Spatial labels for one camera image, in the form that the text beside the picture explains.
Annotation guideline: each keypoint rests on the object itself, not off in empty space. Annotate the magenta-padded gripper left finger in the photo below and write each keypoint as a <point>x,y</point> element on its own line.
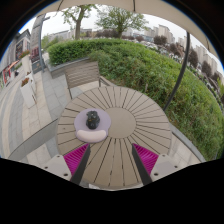
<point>76,159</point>

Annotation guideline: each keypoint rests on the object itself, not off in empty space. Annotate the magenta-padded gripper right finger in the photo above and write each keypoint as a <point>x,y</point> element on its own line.
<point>146,159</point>

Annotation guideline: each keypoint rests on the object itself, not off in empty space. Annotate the black computer mouse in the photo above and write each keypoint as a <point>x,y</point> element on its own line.
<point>92,120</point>

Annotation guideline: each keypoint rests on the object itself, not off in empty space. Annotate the lilac mouse pad with wrist rest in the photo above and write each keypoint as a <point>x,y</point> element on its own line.
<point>91,136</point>

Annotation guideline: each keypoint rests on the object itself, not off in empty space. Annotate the white planter box with flowers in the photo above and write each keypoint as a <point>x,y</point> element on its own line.
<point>26,65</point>
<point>27,95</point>

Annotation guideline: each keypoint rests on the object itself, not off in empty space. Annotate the grey slatted wooden chair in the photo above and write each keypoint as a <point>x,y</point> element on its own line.
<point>81,75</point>

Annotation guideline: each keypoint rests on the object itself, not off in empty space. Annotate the green hedge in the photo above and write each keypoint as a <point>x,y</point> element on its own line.
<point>143,66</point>

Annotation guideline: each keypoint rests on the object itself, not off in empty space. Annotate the dark curved umbrella pole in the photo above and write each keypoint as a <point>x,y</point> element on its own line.
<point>182,66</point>

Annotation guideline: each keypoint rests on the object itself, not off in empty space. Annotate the grey storefront building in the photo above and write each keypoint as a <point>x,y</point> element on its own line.
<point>11,50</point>

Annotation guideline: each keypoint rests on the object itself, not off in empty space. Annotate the tall grey sign banner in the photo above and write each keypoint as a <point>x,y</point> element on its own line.
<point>36,36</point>

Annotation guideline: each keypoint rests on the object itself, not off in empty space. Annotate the distant apartment buildings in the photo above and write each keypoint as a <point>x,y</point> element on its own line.
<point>163,30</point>

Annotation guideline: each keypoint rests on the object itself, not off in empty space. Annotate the tree with bare trunk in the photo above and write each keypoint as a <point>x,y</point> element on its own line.
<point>78,26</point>

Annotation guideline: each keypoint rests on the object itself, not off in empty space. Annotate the round leafy tree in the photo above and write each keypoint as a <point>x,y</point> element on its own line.
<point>120,20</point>

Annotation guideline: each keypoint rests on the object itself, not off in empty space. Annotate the beige umbrella canopy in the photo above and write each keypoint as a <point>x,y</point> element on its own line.
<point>150,6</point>

